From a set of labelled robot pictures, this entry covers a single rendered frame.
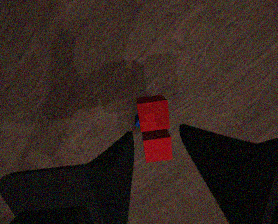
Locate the red cube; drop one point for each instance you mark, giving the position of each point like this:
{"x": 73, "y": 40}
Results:
{"x": 153, "y": 113}
{"x": 157, "y": 145}

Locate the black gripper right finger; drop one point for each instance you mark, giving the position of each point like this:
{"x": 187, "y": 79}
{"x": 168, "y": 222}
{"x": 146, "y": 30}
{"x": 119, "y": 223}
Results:
{"x": 242, "y": 175}

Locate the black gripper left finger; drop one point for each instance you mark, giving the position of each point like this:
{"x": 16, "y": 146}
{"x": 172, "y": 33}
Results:
{"x": 103, "y": 185}

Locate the blue cube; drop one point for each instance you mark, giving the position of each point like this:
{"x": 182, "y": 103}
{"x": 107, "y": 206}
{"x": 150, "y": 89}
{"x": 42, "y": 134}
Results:
{"x": 137, "y": 121}

